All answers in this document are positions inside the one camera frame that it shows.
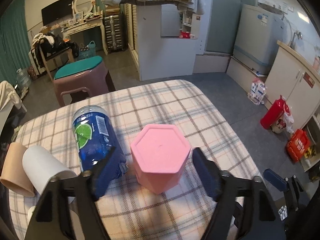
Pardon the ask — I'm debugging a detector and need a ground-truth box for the pink hexagonal cup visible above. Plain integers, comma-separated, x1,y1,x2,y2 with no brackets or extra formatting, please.
130,124,191,194

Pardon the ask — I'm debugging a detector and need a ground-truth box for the plain white cup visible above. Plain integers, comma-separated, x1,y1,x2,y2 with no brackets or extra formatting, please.
22,145,77,194

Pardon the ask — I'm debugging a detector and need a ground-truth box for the brown paper cup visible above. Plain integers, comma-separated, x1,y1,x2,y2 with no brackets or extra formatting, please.
1,142,35,197

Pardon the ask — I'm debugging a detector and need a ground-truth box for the plaid tablecloth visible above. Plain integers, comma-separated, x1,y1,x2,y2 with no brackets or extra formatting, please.
16,80,259,239

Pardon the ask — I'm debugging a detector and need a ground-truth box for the blue drink can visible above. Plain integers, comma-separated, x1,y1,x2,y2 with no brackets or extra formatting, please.
71,104,129,181

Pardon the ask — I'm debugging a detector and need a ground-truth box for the red snack bag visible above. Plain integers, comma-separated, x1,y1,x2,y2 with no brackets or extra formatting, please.
285,129,311,163

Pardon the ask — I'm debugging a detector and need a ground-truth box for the red bottle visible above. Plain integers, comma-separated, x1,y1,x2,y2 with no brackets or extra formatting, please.
260,95,290,129

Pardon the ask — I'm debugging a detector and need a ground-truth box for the bed with beige sheet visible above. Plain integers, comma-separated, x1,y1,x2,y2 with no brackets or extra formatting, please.
1,81,27,141

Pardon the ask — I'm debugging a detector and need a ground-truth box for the water jug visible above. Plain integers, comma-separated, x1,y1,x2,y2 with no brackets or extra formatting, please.
17,68,31,90

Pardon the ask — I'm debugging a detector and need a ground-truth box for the white cabinet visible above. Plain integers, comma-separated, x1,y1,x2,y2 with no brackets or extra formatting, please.
265,41,320,130

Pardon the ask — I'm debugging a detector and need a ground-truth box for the purple stool teal cushion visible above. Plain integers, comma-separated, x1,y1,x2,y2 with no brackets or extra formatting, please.
53,56,116,107

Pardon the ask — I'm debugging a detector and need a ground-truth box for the teal curtain left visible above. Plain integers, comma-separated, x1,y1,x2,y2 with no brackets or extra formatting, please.
1,0,31,85

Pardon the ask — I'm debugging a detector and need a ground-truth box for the teal basket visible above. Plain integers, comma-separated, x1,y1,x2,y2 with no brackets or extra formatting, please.
78,41,96,60

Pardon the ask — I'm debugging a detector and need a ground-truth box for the wooden chair with clothes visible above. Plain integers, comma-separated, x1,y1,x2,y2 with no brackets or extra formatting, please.
32,32,79,81

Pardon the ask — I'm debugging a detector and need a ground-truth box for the white washing machine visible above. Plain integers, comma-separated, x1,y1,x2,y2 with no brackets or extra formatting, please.
233,4,285,75

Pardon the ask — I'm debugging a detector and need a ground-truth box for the white wardrobe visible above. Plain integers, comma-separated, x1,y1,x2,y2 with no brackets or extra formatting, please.
137,1,212,81

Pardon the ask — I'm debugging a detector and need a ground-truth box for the white dressing table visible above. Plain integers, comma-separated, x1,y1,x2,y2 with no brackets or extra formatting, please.
61,17,108,55

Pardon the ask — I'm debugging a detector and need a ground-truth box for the drawer tower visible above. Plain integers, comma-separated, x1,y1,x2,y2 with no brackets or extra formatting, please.
104,14,126,52

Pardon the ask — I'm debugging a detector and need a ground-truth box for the black television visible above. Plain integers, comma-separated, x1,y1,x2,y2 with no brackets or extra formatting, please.
41,0,73,25

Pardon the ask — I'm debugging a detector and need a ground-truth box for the white oval vanity mirror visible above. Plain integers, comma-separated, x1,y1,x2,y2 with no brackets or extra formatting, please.
73,0,94,16

